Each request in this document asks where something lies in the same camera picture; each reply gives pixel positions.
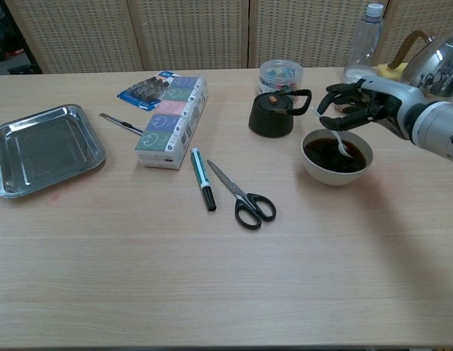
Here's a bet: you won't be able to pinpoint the blue blister pack of clips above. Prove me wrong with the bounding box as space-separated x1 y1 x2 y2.
116 70 175 112

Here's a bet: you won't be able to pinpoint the yellow sponge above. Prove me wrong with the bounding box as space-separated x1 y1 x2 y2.
376 61 409 82

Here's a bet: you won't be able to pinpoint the silver utility knife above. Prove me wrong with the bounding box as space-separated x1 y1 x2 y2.
99 113 144 137

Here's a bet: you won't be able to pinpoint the clear plastic water bottle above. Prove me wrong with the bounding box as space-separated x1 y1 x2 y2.
342 3 386 80

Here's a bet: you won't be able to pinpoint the white plastic spoon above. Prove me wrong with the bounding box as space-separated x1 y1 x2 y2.
310 105 353 159

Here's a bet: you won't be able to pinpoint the dark brown liquid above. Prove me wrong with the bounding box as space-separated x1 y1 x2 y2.
304 137 367 173

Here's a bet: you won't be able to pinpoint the green white marker pen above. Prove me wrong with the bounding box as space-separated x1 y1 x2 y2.
190 147 217 212

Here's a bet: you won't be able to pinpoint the black handled scissors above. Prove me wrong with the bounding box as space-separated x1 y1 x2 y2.
206 159 277 231

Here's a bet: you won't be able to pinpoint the stainless steel tray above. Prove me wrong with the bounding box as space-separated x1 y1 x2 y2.
0 104 107 200

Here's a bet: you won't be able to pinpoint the small black teapot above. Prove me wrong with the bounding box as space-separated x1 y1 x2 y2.
247 88 312 139

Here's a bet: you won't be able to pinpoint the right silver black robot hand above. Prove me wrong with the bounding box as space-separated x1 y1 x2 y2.
316 78 427 142

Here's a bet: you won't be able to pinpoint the colourful tissue pack bundle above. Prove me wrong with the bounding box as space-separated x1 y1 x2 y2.
134 75 209 171

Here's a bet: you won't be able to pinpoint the clear jar of colourful clips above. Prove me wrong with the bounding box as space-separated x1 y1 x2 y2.
258 59 304 105

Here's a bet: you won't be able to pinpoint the woven rattan folding screen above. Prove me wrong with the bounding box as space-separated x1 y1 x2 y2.
4 0 453 75

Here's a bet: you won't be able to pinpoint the white bowl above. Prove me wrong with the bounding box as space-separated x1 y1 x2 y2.
301 127 374 186

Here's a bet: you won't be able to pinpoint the steel kettle with wooden handle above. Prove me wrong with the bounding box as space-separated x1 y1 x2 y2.
388 29 453 99

